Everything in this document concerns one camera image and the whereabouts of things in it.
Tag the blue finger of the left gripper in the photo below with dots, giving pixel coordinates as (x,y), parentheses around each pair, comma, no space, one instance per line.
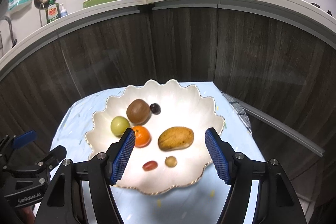
(24,139)
(52,159)

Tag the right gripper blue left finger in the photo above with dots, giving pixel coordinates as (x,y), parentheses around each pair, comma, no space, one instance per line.
(102,172)

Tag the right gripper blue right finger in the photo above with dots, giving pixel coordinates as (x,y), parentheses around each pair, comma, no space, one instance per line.
(239,171)

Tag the green round apple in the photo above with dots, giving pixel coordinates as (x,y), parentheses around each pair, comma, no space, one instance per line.
(118,126)

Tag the orange tangerine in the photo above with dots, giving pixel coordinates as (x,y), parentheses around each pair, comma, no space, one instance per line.
(142,136)

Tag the large brown kiwi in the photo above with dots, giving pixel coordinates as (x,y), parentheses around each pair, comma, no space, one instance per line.
(138,111)

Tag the yellow mango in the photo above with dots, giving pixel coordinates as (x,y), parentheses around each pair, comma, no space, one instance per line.
(176,138)

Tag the dark purple plum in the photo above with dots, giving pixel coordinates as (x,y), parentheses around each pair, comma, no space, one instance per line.
(155,108)

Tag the chrome kitchen faucet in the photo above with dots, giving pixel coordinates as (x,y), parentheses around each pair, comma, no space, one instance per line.
(9,22)

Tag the light blue patterned tablecloth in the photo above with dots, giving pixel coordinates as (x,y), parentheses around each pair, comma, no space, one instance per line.
(199,203)

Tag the checkered dish towel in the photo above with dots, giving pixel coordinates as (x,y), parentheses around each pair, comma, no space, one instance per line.
(239,111)

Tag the white scalloped ceramic bowl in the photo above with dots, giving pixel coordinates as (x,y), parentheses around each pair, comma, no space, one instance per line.
(176,155)

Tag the green dish soap bottle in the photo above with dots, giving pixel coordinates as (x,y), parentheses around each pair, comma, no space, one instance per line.
(52,11)

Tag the blue soap dispenser bottle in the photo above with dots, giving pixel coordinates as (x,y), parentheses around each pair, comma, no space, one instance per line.
(63,11)

